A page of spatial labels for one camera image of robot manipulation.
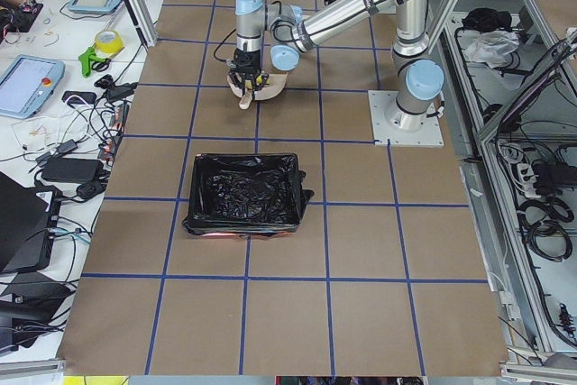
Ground crumpled white cloth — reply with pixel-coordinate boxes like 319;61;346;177
463;30;519;69

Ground black laptop computer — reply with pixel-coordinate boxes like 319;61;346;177
1;174;62;274

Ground green plastic clamp tool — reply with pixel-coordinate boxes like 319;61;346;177
78;43;112;78

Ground yellow tape roll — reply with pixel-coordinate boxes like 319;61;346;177
94;30;124;55

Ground black power adapter brick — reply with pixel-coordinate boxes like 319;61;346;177
41;158;104;183

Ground black lined trash bin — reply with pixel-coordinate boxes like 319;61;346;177
182;153;315;236

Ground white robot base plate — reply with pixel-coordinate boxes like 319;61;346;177
368;90;444;148

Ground beige dustpan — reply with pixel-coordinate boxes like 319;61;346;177
227;73;288;110

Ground blue teach pendant near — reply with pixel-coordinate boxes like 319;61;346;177
1;55;65;119

